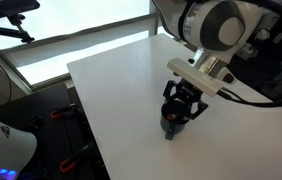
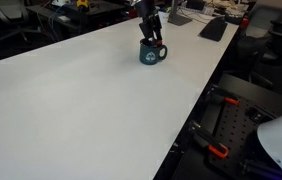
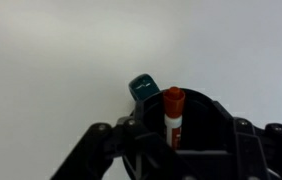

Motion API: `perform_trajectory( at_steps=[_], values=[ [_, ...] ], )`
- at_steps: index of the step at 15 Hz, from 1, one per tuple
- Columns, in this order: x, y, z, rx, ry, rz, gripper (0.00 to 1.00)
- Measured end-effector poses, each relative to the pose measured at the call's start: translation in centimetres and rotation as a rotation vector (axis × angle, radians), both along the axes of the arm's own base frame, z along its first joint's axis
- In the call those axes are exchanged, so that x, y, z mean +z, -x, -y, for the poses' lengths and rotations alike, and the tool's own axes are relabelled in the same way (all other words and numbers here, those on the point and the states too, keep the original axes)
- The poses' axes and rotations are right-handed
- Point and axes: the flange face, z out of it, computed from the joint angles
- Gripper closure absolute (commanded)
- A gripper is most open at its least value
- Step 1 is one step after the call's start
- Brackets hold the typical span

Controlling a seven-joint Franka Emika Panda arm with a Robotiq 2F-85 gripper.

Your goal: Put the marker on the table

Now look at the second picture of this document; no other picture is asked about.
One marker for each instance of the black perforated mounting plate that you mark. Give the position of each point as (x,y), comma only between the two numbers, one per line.
(236,125)

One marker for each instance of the small red object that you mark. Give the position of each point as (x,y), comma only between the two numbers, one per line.
(244,22)

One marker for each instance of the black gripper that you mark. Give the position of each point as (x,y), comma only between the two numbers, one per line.
(146,10)

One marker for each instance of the yellow tool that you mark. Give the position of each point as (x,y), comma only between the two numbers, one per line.
(82,4)

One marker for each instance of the black background desk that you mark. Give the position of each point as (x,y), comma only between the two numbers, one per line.
(97,11)

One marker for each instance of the black keyboard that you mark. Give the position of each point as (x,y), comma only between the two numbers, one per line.
(214,30)

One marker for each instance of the grey monitor stand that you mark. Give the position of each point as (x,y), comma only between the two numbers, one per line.
(178,18)

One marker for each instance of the white mug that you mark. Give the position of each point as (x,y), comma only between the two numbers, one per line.
(164,17)

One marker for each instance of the dark teal ceramic mug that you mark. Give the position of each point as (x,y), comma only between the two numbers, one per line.
(148,56)

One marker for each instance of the black desk device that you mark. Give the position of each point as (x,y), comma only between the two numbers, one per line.
(195,4)

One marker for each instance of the grey office chair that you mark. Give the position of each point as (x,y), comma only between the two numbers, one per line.
(267,15)
(10,10)

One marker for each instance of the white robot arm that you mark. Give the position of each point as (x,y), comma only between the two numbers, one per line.
(281,141)

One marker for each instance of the black robot mount platform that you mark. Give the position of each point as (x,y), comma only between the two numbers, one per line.
(247,88)

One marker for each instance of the black office chair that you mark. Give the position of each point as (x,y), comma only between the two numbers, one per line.
(281,50)

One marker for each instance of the orange capped marker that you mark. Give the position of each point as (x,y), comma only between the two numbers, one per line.
(159,43)

